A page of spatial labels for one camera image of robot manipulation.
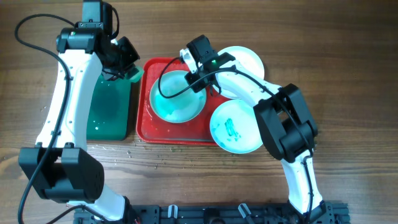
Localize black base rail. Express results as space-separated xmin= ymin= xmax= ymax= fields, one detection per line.
xmin=73 ymin=202 xmax=351 ymax=224

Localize light blue plate bottom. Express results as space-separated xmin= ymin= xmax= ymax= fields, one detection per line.
xmin=210 ymin=100 xmax=263 ymax=154

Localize right black cable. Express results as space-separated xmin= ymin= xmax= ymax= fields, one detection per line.
xmin=157 ymin=56 xmax=315 ymax=215

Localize red plastic tray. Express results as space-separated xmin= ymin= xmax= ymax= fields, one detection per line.
xmin=136 ymin=57 xmax=228 ymax=146

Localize white plate top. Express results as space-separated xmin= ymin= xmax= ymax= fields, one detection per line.
xmin=211 ymin=45 xmax=266 ymax=100

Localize black tray with green water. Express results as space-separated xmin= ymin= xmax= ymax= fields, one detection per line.
xmin=86 ymin=75 xmax=131 ymax=141

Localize light blue plate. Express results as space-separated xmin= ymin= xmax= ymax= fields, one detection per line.
xmin=149 ymin=70 xmax=207 ymax=123
xmin=210 ymin=100 xmax=263 ymax=154

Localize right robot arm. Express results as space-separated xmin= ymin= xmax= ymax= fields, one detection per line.
xmin=179 ymin=35 xmax=323 ymax=223

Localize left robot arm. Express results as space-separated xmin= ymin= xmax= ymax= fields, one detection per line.
xmin=18 ymin=1 xmax=144 ymax=223

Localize green scrubbing sponge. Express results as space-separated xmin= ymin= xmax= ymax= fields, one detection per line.
xmin=127 ymin=66 xmax=144 ymax=83

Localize left black cable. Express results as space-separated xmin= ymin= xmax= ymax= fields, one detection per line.
xmin=14 ymin=13 xmax=94 ymax=224

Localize black cable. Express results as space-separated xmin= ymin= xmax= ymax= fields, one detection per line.
xmin=157 ymin=56 xmax=315 ymax=215
xmin=14 ymin=13 xmax=94 ymax=224

